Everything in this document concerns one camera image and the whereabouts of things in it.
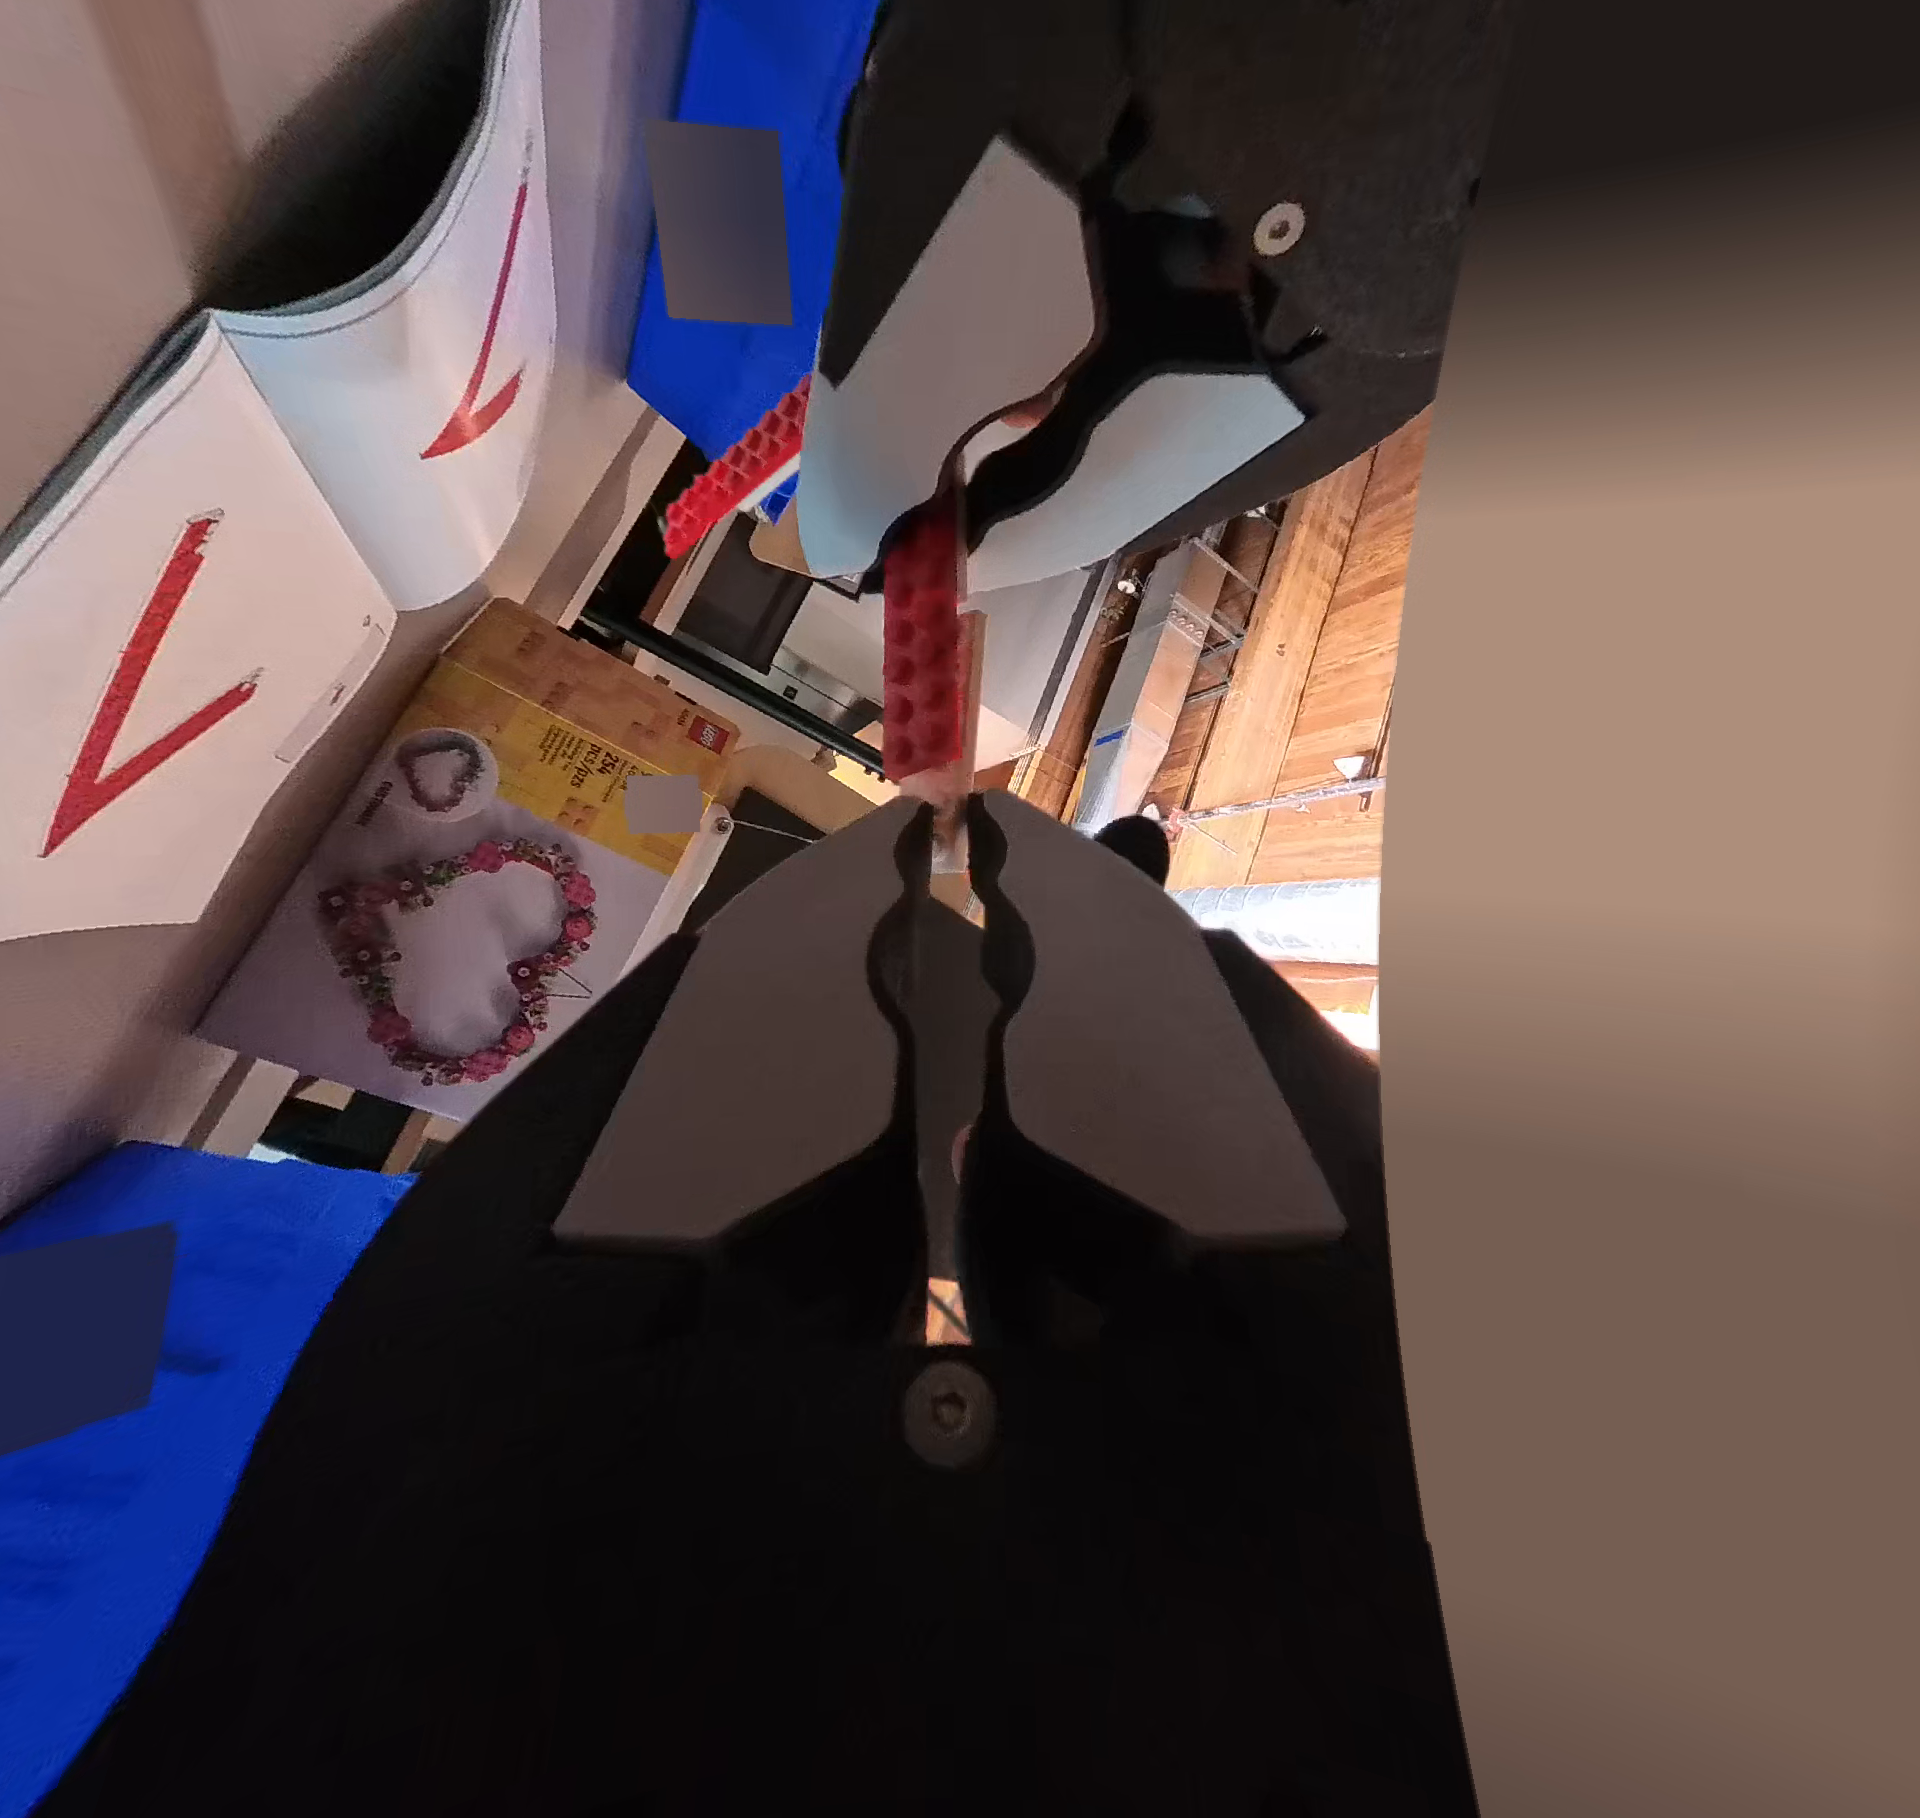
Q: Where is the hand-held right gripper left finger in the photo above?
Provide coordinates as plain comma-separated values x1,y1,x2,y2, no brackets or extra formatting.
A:
553,798,930,1253

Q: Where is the silver round air duct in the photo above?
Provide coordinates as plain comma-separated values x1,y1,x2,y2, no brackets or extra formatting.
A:
1170,877,1383,968

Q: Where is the yellow white lego box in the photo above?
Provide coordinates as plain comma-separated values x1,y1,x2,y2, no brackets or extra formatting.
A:
195,595,743,1127

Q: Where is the blue divided plastic bin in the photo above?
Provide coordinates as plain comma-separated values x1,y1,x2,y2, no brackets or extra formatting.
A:
0,1143,415,1818

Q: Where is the grey ventilation unit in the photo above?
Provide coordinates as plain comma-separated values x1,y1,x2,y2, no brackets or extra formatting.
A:
1073,603,1206,830

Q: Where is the lego instruction booklet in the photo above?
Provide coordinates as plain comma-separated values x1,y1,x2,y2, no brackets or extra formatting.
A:
0,0,560,944

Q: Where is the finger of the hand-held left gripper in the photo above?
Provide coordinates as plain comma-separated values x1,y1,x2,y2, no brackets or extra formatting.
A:
791,134,1108,581
959,361,1310,597

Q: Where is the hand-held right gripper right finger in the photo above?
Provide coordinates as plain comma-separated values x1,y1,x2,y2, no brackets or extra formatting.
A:
963,789,1348,1250

